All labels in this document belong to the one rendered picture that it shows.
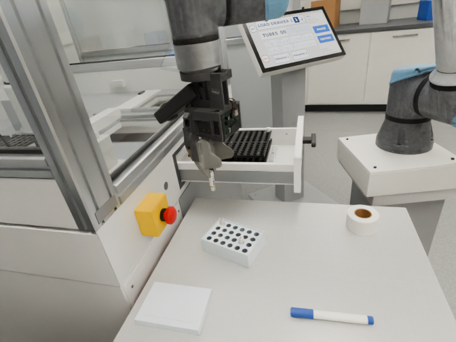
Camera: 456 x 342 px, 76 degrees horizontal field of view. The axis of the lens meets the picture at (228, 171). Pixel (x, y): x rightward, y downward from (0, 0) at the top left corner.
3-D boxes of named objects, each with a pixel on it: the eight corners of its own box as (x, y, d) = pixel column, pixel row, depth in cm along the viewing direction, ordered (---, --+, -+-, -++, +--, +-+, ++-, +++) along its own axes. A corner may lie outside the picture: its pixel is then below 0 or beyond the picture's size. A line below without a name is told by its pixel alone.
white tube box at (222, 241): (265, 243, 70) (264, 231, 68) (248, 268, 64) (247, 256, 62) (222, 229, 76) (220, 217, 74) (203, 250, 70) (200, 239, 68)
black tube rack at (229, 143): (272, 148, 97) (271, 129, 93) (265, 176, 82) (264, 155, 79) (208, 148, 102) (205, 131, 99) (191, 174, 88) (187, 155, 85)
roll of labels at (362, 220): (383, 233, 68) (385, 220, 66) (354, 238, 68) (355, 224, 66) (367, 215, 74) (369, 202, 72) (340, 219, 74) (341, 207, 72)
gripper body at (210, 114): (222, 146, 50) (212, 74, 44) (183, 140, 54) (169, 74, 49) (243, 130, 56) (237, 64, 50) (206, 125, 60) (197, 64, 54)
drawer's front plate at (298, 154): (303, 146, 100) (303, 115, 94) (300, 194, 76) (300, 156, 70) (298, 146, 100) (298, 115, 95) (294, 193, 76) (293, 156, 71)
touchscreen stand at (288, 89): (345, 212, 192) (362, 45, 142) (287, 237, 178) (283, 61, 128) (298, 179, 233) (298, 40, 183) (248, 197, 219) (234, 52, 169)
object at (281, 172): (297, 144, 98) (297, 127, 95) (294, 185, 77) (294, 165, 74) (186, 144, 109) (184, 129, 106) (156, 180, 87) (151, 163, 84)
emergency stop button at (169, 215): (180, 216, 67) (176, 202, 65) (172, 228, 64) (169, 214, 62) (167, 216, 68) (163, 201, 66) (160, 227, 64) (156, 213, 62)
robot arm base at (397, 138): (410, 131, 96) (415, 102, 91) (446, 149, 83) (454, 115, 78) (366, 138, 95) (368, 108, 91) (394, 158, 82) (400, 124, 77)
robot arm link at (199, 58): (163, 46, 47) (193, 39, 52) (169, 76, 49) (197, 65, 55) (201, 44, 43) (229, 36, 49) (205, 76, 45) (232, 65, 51)
